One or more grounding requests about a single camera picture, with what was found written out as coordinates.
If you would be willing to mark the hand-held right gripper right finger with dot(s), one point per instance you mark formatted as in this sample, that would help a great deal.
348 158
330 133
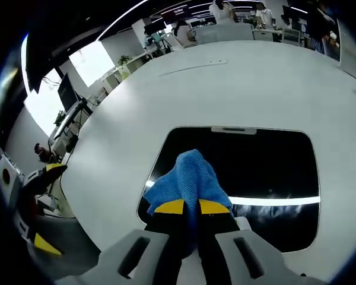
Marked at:
243 261

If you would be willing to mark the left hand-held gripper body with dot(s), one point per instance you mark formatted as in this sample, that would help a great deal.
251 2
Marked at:
10 193

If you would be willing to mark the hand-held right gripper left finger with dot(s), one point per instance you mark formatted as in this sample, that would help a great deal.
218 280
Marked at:
136 261

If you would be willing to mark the blue cleaning cloth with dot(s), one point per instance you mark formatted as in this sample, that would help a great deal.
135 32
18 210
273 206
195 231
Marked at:
193 175

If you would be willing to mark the black computer monitor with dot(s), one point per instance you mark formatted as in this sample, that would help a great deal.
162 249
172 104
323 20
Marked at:
67 92

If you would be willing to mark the green potted plant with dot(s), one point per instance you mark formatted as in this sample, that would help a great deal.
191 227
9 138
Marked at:
124 60

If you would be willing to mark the long ceiling light strip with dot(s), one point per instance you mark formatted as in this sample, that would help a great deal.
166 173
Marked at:
121 20

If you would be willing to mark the low white partition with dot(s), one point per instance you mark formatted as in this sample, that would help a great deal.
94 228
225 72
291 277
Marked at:
225 33

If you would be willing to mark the white office chair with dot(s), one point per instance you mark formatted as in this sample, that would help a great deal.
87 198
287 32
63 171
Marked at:
290 36

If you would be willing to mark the white desk partition panel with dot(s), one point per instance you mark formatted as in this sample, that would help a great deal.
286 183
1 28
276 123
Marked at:
351 47

